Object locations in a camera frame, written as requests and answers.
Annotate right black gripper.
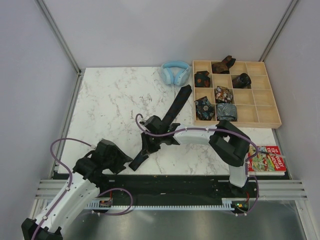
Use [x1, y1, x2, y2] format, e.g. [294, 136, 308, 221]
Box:
[141, 130, 163, 157]

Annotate black orange-dotted rolled tie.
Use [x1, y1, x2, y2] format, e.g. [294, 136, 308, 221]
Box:
[194, 70, 211, 88]

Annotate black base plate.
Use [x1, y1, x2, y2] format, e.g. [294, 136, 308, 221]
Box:
[103, 174, 259, 206]

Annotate aluminium rail frame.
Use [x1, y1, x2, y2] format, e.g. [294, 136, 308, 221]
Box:
[23, 72, 309, 240]

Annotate white slotted cable duct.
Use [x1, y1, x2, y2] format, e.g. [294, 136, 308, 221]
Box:
[84, 198, 251, 211]

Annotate wooden compartment tray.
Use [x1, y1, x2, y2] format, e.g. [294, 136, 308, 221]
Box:
[191, 60, 282, 129]

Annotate red children's book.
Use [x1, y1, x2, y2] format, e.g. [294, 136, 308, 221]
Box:
[247, 145, 287, 176]

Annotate dark glossy rolled tie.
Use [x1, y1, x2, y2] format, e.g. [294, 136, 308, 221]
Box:
[232, 73, 252, 89]

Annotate brown rolled tie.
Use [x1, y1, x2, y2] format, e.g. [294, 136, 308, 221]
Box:
[211, 55, 236, 74]

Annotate grey blue rolled tie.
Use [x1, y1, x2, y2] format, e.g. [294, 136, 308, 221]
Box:
[216, 103, 238, 122]

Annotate light blue headphones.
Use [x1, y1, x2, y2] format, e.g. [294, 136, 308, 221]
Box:
[160, 61, 192, 87]

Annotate colourful patchwork rolled tie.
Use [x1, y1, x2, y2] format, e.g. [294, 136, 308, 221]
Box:
[214, 86, 234, 104]

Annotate blue hexagon rolled tie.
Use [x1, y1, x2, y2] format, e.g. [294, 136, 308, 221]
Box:
[194, 96, 216, 121]

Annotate dark blue striped tie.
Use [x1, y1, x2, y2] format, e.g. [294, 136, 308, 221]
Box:
[129, 84, 192, 171]

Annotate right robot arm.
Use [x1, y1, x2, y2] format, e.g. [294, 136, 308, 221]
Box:
[135, 113, 255, 197]

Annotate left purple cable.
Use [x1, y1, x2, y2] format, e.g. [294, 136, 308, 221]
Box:
[32, 137, 133, 240]

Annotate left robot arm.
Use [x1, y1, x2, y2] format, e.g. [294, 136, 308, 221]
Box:
[21, 139, 133, 240]

